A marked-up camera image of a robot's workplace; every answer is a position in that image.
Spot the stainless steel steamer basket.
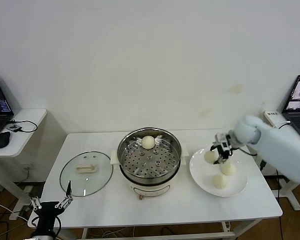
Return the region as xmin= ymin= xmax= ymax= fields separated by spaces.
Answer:
xmin=111 ymin=127 xmax=190 ymax=185

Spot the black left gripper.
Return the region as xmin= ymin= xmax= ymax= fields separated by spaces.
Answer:
xmin=30 ymin=180 xmax=74 ymax=235

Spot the white laptop cable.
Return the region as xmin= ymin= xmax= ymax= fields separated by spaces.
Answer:
xmin=274 ymin=120 xmax=292 ymax=128

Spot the grey laptop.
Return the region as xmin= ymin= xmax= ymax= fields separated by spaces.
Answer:
xmin=281 ymin=74 xmax=300 ymax=144

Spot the white round plate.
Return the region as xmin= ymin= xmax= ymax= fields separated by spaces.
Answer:
xmin=189 ymin=148 xmax=249 ymax=198

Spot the white steamed baozi bun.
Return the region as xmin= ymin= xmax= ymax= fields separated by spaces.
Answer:
xmin=204 ymin=151 xmax=219 ymax=165
xmin=212 ymin=174 xmax=230 ymax=190
xmin=141 ymin=135 xmax=156 ymax=150
xmin=220 ymin=161 xmax=238 ymax=177

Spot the black cable with adapter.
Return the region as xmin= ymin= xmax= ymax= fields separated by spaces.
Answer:
xmin=259 ymin=121 xmax=292 ymax=200

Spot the black hub cable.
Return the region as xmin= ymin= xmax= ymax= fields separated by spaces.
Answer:
xmin=6 ymin=119 xmax=38 ymax=133

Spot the cream electric cooking pot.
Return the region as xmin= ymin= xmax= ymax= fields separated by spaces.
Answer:
xmin=119 ymin=164 xmax=182 ymax=201

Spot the glass lid with cream handle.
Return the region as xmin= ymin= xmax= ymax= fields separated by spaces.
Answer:
xmin=59 ymin=150 xmax=114 ymax=198

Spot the black computer mouse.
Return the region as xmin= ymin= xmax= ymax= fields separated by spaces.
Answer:
xmin=0 ymin=131 xmax=12 ymax=149

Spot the white side table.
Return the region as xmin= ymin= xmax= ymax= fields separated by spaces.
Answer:
xmin=0 ymin=108 xmax=48 ymax=208
xmin=263 ymin=111 xmax=300 ymax=213

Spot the white table frame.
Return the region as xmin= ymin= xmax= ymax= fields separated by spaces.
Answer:
xmin=81 ymin=219 xmax=256 ymax=240

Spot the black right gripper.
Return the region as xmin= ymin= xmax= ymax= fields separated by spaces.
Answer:
xmin=209 ymin=133 xmax=235 ymax=165

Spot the white floor power strip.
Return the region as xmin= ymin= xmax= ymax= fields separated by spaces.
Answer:
xmin=9 ymin=210 xmax=29 ymax=221

